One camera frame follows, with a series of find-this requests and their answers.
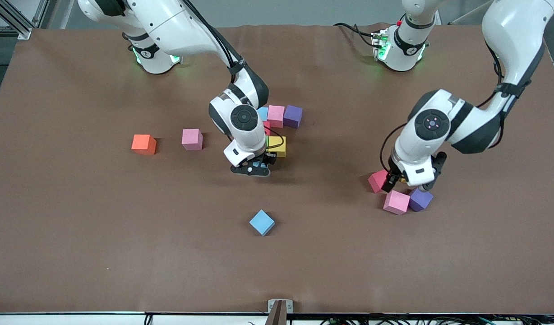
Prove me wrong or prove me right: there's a white table edge rail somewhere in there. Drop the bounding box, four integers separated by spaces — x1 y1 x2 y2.
0 312 268 325

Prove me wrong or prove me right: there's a purple foam block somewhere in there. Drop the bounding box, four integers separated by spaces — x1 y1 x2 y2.
283 105 303 129
409 187 434 212

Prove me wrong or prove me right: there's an aluminium frame post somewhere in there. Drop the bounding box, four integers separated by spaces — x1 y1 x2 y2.
0 0 56 40

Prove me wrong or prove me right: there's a brown table cover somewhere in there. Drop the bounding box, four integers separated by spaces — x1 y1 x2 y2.
0 23 554 314

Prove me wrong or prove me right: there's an orange foam block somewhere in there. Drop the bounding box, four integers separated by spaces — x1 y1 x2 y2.
131 134 157 156

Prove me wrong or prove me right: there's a black left arm base cable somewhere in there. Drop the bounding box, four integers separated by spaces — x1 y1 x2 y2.
333 23 381 48

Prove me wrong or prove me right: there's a pink foam block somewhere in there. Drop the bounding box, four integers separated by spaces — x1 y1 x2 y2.
182 129 203 151
267 105 286 128
383 190 411 215

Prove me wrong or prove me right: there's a metal table edge bracket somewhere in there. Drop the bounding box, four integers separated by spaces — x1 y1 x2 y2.
268 299 294 325

